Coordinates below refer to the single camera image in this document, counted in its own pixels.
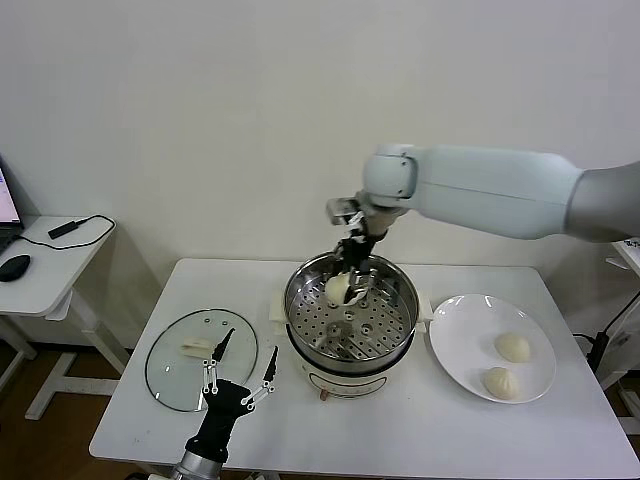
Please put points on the black computer mouse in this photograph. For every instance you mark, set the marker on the black computer mouse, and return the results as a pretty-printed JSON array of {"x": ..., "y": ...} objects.
[{"x": 13, "y": 267}]

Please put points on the white oval plate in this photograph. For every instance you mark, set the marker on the white oval plate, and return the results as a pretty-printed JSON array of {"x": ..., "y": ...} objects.
[{"x": 460, "y": 330}]

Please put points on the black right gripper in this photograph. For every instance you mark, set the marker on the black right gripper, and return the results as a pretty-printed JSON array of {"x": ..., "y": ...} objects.
[{"x": 357, "y": 252}]

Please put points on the black laptop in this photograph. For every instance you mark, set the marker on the black laptop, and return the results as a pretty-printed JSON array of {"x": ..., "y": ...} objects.
[{"x": 7, "y": 200}]

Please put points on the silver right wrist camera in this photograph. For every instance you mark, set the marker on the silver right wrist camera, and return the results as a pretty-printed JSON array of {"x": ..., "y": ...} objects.
[{"x": 342, "y": 207}]

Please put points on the perforated steel steamer basket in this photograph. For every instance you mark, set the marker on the perforated steel steamer basket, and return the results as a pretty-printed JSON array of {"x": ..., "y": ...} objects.
[{"x": 380, "y": 325}]

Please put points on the white electric cooker pot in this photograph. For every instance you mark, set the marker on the white electric cooker pot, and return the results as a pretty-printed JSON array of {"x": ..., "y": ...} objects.
[{"x": 345, "y": 385}]

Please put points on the black rectangular adapter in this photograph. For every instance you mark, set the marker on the black rectangular adapter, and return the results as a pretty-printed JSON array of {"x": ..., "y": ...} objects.
[{"x": 65, "y": 228}]

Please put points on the white side desk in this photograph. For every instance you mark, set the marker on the white side desk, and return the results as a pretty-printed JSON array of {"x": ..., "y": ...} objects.
[{"x": 60, "y": 270}]

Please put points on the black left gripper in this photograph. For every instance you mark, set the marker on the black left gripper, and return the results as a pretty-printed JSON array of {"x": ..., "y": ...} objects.
[{"x": 222, "y": 410}]

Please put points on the white desk with paper label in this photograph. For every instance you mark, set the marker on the white desk with paper label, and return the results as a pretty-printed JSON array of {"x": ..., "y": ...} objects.
[{"x": 625, "y": 365}]

